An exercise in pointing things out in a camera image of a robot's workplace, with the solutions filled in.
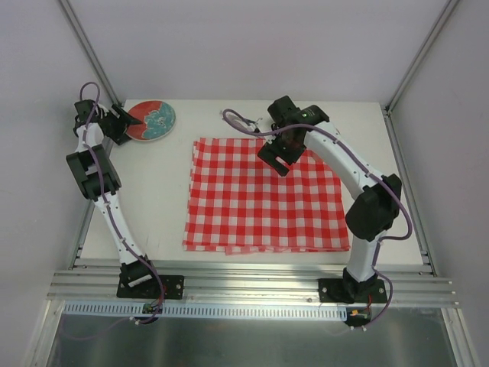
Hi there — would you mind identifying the red teal ceramic plate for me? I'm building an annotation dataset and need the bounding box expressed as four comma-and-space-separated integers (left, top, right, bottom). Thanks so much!
126, 100, 176, 142

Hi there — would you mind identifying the red white checkered cloth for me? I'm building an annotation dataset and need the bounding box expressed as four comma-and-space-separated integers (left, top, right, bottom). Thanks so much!
183, 138, 350, 255

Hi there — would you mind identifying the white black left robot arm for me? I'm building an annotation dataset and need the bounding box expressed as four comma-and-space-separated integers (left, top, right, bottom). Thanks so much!
66, 99, 160, 297

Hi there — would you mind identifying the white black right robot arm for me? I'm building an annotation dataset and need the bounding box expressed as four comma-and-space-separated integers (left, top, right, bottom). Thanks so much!
257, 96, 402, 302

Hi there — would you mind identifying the silver table knife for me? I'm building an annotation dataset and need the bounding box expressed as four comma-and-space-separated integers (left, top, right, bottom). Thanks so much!
224, 119, 260, 136

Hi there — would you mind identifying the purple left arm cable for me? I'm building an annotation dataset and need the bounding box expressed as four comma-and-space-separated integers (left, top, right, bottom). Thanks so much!
60, 82, 169, 341

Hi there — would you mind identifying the fork with green handle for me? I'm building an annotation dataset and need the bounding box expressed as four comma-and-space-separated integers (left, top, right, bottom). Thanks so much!
221, 109, 247, 123

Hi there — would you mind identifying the aluminium frame post left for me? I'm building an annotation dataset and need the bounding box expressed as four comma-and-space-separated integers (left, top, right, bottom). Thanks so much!
57, 0, 121, 106

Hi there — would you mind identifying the aluminium frame post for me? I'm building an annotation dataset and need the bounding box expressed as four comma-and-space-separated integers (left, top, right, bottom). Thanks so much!
384, 0, 461, 115
57, 0, 121, 106

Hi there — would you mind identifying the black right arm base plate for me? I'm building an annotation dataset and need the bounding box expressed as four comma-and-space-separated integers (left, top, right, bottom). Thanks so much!
318, 278, 387, 304

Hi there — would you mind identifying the aluminium front rail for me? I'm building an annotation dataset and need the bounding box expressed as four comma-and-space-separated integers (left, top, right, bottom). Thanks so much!
47, 259, 461, 308

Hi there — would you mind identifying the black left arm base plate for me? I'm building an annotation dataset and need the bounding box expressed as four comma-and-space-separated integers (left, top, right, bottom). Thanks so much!
116, 275, 185, 300

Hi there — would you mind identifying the white slotted cable duct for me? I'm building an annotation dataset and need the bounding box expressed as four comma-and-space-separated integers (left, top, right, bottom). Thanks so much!
63, 301, 347, 321

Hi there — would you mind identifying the aluminium frame post right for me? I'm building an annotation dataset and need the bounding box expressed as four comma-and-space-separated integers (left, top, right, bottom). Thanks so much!
384, 0, 461, 115

